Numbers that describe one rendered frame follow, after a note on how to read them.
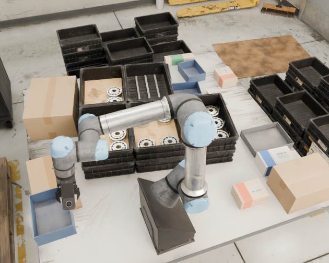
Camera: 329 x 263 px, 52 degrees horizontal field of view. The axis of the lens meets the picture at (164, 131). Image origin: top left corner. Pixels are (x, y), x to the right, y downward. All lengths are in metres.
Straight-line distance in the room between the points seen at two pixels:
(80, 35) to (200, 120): 2.67
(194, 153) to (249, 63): 2.97
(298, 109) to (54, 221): 2.25
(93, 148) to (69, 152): 0.08
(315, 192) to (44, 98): 1.69
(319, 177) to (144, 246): 0.99
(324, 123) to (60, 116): 1.93
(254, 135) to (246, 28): 2.78
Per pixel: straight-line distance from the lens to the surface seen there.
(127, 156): 1.88
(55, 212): 1.51
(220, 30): 4.76
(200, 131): 1.18
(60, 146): 1.17
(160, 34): 3.58
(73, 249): 1.83
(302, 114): 3.06
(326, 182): 1.98
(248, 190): 1.92
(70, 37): 3.69
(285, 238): 2.73
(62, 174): 1.25
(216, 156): 2.03
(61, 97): 2.27
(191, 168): 1.35
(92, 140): 1.21
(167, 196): 1.62
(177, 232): 1.64
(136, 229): 1.83
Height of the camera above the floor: 2.32
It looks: 46 degrees down
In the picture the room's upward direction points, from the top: straight up
